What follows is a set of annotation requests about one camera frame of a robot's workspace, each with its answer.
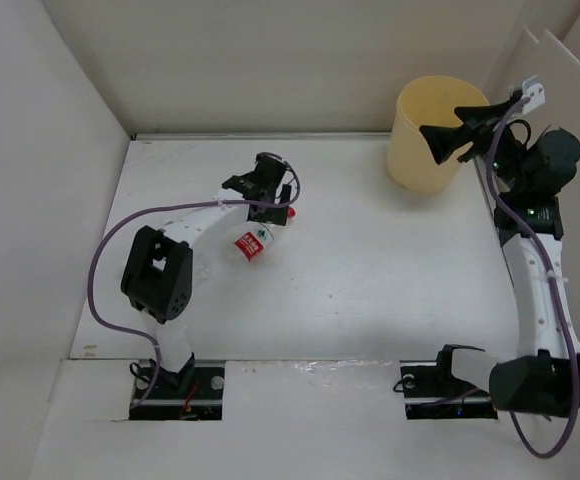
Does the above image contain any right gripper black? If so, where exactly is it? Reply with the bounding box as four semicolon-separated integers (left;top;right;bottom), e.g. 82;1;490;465
420;100;529;192

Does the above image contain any red label plastic bottle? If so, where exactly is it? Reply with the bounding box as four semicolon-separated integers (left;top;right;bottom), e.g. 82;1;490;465
221;207;296;271

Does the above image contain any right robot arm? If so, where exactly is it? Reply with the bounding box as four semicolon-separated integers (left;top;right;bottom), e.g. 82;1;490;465
419;99;580;418

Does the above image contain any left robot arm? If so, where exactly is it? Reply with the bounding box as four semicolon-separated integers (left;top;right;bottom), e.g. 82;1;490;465
121;152;299;397

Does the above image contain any yellow plastic bin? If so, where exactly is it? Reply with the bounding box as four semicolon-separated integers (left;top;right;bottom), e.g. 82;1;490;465
386;75;489;195

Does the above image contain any blue label bottle lower left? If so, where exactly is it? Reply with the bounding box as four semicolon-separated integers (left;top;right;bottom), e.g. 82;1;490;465
192;253;216;291

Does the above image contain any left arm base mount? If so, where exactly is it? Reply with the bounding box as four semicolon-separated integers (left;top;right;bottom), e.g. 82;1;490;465
129;356;226;421

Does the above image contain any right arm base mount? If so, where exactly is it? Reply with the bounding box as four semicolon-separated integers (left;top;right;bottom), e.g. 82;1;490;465
393;360;498;421

